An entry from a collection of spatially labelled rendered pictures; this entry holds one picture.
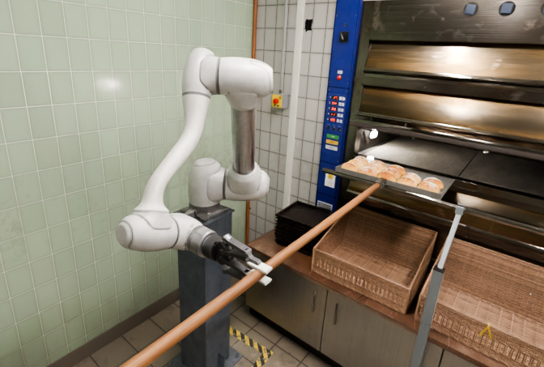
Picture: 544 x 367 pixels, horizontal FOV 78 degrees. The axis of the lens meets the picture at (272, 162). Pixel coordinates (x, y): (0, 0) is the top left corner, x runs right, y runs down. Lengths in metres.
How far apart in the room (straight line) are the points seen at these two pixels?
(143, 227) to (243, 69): 0.60
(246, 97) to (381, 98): 1.12
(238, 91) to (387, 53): 1.16
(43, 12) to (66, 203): 0.90
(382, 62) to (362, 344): 1.57
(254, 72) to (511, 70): 1.28
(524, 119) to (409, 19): 0.76
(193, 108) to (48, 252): 1.20
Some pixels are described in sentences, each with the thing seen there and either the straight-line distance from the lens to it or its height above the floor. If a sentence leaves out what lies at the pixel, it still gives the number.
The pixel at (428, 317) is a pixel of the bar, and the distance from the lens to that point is 1.78.
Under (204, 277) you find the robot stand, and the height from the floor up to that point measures 0.70.
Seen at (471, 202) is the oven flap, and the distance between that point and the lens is 2.16.
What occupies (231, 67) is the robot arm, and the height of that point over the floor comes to 1.73.
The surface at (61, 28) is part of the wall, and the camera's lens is 1.89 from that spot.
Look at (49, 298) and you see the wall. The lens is 2.23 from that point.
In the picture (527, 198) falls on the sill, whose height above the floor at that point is 1.17.
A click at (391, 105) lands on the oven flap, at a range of 2.13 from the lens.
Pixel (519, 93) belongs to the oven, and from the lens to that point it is 2.02.
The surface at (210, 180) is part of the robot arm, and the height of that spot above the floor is 1.20.
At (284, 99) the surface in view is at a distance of 2.43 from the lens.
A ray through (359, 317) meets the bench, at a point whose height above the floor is 0.48.
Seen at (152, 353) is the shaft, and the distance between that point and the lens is 0.81.
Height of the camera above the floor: 1.79
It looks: 18 degrees down
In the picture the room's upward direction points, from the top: 3 degrees clockwise
